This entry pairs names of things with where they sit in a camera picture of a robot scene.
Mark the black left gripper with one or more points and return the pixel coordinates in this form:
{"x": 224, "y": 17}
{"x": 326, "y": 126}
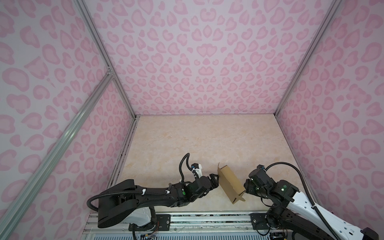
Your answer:
{"x": 210, "y": 182}

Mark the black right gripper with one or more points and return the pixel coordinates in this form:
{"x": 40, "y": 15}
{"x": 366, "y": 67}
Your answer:
{"x": 249, "y": 185}

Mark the brown cardboard box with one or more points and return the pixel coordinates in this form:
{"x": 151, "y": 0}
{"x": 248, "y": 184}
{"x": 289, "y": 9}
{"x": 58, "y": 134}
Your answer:
{"x": 231, "y": 185}

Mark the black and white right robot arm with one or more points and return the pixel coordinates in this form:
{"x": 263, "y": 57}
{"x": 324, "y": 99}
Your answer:
{"x": 295, "y": 210}

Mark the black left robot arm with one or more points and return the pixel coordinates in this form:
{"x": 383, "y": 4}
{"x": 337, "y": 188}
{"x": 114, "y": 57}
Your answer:
{"x": 115, "y": 204}

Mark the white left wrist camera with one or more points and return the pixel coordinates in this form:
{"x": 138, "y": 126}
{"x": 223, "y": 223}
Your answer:
{"x": 196, "y": 169}

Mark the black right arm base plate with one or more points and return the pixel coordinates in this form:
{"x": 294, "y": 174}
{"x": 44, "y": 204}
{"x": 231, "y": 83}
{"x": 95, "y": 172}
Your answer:
{"x": 263, "y": 222}

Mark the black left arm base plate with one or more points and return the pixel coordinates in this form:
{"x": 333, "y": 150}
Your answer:
{"x": 157, "y": 222}

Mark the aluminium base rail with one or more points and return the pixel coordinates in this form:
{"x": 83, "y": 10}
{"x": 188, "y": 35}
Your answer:
{"x": 190, "y": 226}

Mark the aluminium right corner post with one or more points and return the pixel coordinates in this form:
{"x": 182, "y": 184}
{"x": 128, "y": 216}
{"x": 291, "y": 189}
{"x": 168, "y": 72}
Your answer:
{"x": 314, "y": 44}

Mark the aluminium corner post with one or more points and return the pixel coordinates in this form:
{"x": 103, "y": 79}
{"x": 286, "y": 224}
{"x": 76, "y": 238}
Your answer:
{"x": 91, "y": 26}
{"x": 314, "y": 44}

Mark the aluminium left corner post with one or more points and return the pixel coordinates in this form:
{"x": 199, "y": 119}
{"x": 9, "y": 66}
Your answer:
{"x": 91, "y": 26}

